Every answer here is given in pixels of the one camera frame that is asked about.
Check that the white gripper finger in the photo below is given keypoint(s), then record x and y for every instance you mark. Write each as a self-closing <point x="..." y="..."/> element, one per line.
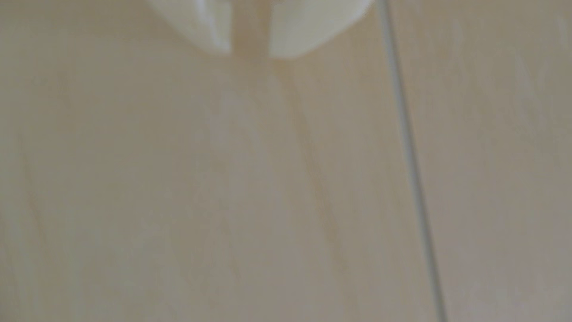
<point x="304" y="22"/>
<point x="201" y="20"/>

